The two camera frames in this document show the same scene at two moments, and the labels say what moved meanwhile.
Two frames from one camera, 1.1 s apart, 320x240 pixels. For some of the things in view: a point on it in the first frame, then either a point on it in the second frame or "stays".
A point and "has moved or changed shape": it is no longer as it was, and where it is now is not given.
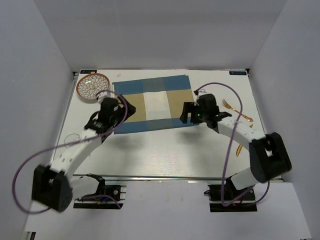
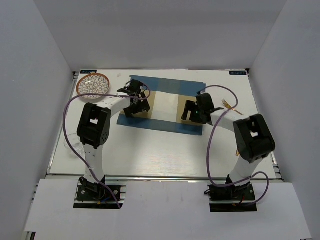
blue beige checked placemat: [160, 102] has moved or changed shape
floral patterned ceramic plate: [89, 85] stays
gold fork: [227, 106] stays
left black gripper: [122, 110] to [144, 105]
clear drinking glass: [70, 138] stays
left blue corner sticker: [87, 71] stays
